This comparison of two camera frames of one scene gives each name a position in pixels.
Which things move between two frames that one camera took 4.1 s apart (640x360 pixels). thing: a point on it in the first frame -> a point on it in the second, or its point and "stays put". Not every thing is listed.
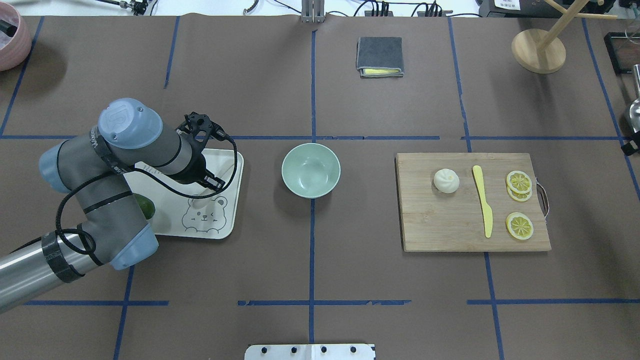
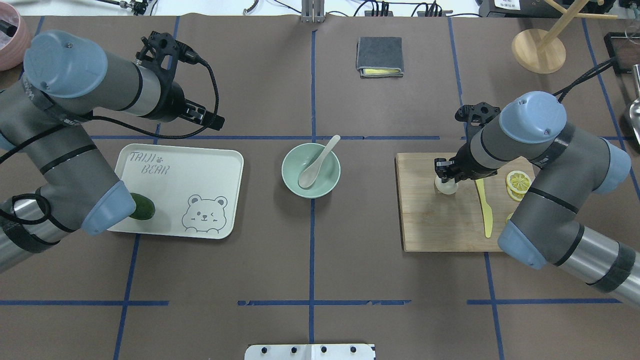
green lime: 146,205 stays put
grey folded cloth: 379,56 stays put
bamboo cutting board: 432,221 stays put
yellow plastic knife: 487,212 stays put
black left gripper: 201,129 -> 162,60
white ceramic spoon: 198,203 -> 309,175
